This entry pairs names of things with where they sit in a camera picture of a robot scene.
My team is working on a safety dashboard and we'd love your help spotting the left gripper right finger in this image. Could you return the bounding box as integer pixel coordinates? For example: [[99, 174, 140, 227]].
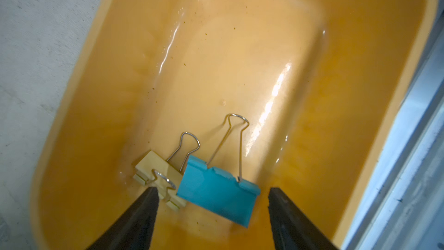
[[268, 187, 336, 250]]

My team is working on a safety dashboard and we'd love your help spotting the yellow plastic storage tray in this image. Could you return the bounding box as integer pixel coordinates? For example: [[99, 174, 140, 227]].
[[30, 0, 438, 250]]

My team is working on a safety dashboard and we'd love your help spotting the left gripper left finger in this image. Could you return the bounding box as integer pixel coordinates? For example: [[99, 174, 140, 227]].
[[88, 187, 159, 250]]

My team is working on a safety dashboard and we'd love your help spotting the teal binder clip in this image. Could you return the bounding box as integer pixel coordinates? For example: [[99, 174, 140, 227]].
[[177, 113, 261, 228]]

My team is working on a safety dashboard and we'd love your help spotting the pale yellow binder clip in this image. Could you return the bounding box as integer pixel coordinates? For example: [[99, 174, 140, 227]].
[[133, 131, 201, 211]]

